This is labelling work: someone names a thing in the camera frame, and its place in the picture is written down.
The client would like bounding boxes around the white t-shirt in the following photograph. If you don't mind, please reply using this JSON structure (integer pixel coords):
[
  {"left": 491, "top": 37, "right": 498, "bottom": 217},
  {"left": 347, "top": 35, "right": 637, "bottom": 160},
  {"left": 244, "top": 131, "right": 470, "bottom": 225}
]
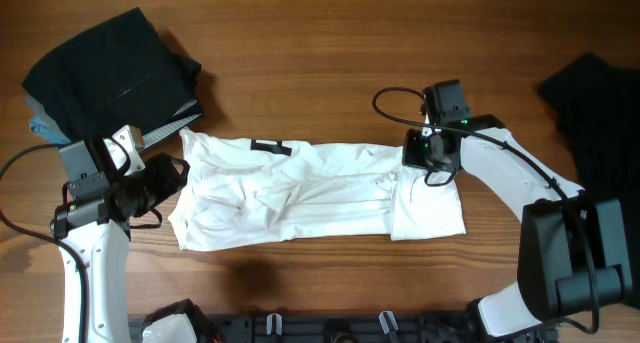
[{"left": 169, "top": 128, "right": 466, "bottom": 251}]

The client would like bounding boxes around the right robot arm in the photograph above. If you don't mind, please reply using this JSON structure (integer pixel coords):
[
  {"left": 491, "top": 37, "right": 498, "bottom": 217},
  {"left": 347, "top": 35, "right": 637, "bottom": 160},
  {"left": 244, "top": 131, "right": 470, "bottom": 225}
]
[{"left": 403, "top": 80, "right": 632, "bottom": 342}]

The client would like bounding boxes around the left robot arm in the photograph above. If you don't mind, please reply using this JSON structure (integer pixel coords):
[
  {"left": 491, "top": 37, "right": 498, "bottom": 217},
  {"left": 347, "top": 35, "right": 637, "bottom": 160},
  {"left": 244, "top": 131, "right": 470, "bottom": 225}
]
[{"left": 51, "top": 137, "right": 190, "bottom": 342}]

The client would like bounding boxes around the folded light blue garment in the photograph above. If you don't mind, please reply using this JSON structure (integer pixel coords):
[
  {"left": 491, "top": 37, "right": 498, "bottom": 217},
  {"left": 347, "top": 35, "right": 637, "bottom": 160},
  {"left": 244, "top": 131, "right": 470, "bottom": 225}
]
[{"left": 29, "top": 115, "right": 70, "bottom": 144}]

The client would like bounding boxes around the folded grey garment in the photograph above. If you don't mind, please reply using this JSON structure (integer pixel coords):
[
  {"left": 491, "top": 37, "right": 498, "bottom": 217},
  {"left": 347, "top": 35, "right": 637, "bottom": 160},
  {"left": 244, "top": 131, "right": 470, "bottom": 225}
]
[{"left": 25, "top": 95, "right": 203, "bottom": 148}]

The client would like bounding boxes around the folded black garment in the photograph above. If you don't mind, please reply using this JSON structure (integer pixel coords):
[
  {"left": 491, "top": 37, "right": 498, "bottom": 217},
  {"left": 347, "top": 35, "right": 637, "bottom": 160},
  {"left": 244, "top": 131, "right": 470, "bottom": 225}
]
[{"left": 22, "top": 8, "right": 201, "bottom": 141}]

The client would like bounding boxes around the black garment on right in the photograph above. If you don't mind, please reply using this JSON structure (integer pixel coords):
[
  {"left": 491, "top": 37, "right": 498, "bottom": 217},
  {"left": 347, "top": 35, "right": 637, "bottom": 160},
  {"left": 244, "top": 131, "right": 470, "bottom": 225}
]
[{"left": 538, "top": 53, "right": 639, "bottom": 308}]

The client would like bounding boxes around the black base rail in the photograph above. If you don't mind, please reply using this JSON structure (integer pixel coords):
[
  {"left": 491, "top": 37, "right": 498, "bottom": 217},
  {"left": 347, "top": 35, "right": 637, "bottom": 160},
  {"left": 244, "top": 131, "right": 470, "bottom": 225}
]
[{"left": 127, "top": 310, "right": 559, "bottom": 343}]

